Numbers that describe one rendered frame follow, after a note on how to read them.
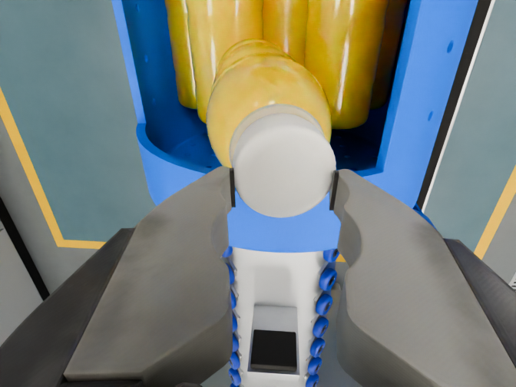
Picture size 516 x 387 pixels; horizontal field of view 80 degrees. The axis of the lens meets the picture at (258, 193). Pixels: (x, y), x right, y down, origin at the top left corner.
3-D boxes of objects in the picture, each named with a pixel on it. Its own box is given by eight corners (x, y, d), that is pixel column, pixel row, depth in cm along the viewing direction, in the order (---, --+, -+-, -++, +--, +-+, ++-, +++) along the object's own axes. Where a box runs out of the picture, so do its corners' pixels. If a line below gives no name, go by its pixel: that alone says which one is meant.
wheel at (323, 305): (313, 315, 65) (321, 321, 64) (315, 301, 63) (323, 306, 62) (325, 302, 68) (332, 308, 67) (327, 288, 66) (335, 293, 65)
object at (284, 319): (254, 311, 73) (247, 378, 60) (253, 299, 71) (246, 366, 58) (296, 313, 73) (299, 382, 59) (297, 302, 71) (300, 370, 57)
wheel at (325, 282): (316, 291, 62) (325, 296, 60) (319, 275, 59) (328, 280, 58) (329, 278, 64) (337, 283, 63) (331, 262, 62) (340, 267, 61)
